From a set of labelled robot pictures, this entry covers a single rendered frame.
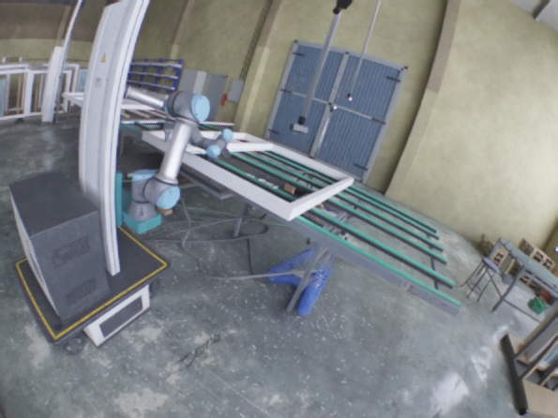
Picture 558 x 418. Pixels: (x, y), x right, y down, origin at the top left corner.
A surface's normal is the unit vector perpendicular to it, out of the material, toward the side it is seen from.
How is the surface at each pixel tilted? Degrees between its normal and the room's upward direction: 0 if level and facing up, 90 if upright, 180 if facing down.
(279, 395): 0
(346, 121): 90
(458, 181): 90
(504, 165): 90
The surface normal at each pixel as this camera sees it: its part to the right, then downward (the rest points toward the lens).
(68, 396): 0.29, -0.87
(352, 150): -0.49, 0.22
